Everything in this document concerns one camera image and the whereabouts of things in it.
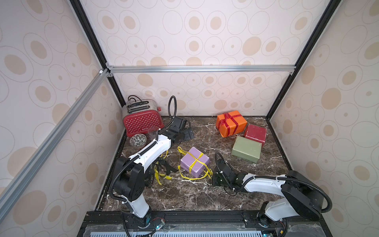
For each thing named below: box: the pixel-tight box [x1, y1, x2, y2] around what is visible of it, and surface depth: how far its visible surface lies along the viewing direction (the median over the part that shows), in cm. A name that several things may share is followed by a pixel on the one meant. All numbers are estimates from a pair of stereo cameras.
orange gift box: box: [216, 110, 248, 138], surface depth 106 cm
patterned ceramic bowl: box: [129, 133, 148, 148], surface depth 105 cm
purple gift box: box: [180, 146, 211, 179], surface depth 89 cm
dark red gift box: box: [243, 123, 267, 148], surface depth 104 cm
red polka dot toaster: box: [123, 99, 164, 137], surface depth 104 cm
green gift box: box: [230, 135, 263, 163], surface depth 97 cm
